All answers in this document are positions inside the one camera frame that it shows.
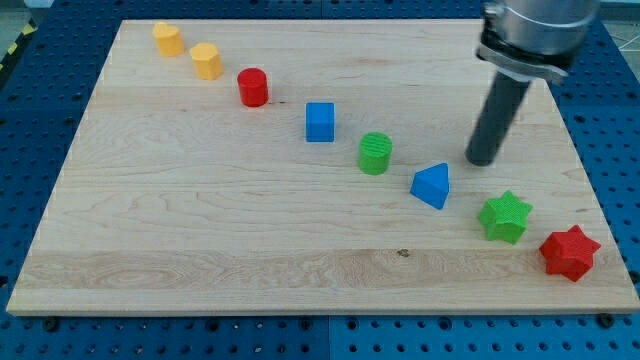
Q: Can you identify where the blue cube block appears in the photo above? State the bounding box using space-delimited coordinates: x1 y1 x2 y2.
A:
305 102 335 142

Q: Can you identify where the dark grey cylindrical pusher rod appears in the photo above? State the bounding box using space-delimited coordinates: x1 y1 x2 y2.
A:
465 72 530 166

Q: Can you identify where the red star block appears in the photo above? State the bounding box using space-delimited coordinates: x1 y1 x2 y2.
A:
539 225 601 282

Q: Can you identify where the yellow hexagon block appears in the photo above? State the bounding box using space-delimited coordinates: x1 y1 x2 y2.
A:
189 42 224 80

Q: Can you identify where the blue triangle block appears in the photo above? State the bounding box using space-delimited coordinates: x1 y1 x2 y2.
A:
410 163 450 210

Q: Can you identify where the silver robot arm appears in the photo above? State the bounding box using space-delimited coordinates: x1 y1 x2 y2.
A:
465 0 600 166

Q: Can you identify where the green cylinder block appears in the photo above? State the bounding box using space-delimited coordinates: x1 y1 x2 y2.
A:
358 132 393 175

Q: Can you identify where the red cylinder block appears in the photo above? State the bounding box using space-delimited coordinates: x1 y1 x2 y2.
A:
237 68 269 107

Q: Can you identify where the light wooden board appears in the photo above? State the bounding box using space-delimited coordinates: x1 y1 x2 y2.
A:
7 20 639 316

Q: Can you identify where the green star block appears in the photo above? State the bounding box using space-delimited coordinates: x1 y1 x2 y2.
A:
477 190 533 245

